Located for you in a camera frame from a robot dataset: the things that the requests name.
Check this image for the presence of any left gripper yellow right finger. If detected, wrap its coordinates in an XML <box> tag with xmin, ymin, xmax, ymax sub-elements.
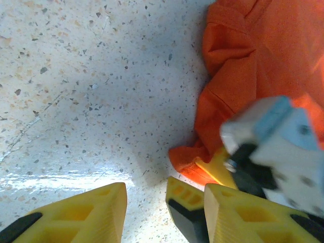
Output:
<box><xmin>204</xmin><ymin>183</ymin><xmax>324</xmax><ymax>243</ymax></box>

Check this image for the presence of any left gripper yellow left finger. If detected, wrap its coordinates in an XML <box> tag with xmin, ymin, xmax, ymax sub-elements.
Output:
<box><xmin>0</xmin><ymin>182</ymin><xmax>128</xmax><ymax>243</ymax></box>

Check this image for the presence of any orange t-shirt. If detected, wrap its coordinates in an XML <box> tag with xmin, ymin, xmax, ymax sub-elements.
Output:
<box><xmin>168</xmin><ymin>0</ymin><xmax>324</xmax><ymax>185</ymax></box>

